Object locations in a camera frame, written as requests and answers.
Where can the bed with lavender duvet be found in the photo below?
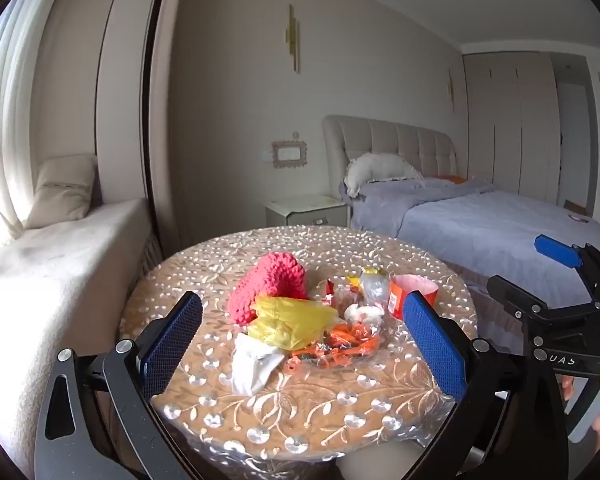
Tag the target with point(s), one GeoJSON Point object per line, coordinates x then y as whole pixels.
{"type": "Point", "coordinates": [480, 225]}

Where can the red crocheted cloth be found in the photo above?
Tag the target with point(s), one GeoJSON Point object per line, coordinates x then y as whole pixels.
{"type": "Point", "coordinates": [270, 280]}

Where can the embroidered tablecloth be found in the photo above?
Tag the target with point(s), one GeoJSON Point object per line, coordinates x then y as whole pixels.
{"type": "Point", "coordinates": [205, 270]}

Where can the crumpled clear plastic bag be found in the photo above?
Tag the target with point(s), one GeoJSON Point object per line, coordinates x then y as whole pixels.
{"type": "Point", "coordinates": [372, 287]}

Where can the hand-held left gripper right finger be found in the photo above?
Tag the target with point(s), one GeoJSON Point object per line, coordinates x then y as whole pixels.
{"type": "Point", "coordinates": [432, 340]}

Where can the orange pillow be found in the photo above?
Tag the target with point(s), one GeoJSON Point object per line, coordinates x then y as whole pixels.
{"type": "Point", "coordinates": [452, 178]}

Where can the orange packet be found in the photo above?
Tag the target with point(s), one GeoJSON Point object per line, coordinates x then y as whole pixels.
{"type": "Point", "coordinates": [396, 301]}

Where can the white curtain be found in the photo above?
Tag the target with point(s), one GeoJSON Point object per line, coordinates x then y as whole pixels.
{"type": "Point", "coordinates": [10, 110]}

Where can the white ruffled pillow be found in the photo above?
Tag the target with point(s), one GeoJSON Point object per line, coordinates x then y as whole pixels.
{"type": "Point", "coordinates": [380, 167]}

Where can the white nightstand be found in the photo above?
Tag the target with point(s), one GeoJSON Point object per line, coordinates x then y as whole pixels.
{"type": "Point", "coordinates": [305, 210]}

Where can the yellow plastic bag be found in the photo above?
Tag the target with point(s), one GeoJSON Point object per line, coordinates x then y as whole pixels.
{"type": "Point", "coordinates": [290, 320]}

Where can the beige cushion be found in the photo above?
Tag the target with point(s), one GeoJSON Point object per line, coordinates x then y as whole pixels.
{"type": "Point", "coordinates": [62, 190]}

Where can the clear red-print snack wrapper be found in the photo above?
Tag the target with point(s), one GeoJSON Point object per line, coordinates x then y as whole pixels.
{"type": "Point", "coordinates": [340, 296]}

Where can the large gold wall ornament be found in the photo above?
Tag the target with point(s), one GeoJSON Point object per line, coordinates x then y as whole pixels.
{"type": "Point", "coordinates": [291, 35]}

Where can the beige window seat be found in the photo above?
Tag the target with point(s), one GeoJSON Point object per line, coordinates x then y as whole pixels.
{"type": "Point", "coordinates": [55, 280]}

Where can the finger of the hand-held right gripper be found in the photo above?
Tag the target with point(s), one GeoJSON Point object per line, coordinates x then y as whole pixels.
{"type": "Point", "coordinates": [520, 302]}
{"type": "Point", "coordinates": [557, 251]}

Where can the white crumpled tissue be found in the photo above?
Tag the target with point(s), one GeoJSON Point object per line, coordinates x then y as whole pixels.
{"type": "Point", "coordinates": [362, 314]}

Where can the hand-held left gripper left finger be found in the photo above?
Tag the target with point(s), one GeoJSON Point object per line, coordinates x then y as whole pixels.
{"type": "Point", "coordinates": [172, 345]}

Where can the beige padded headboard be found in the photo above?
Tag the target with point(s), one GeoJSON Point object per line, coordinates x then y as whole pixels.
{"type": "Point", "coordinates": [390, 137]}

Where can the white cloth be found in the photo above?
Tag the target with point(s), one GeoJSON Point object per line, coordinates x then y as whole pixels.
{"type": "Point", "coordinates": [252, 365]}

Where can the framed wall switch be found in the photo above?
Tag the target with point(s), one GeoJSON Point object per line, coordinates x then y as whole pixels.
{"type": "Point", "coordinates": [289, 154]}

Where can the clear orange-print plastic bag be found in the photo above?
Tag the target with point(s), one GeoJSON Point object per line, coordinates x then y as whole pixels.
{"type": "Point", "coordinates": [350, 336]}

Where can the pink paper cup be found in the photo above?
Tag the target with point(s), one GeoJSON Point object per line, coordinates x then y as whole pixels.
{"type": "Point", "coordinates": [416, 285]}

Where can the beige wardrobe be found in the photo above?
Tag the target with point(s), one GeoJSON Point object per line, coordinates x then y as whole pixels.
{"type": "Point", "coordinates": [505, 125]}

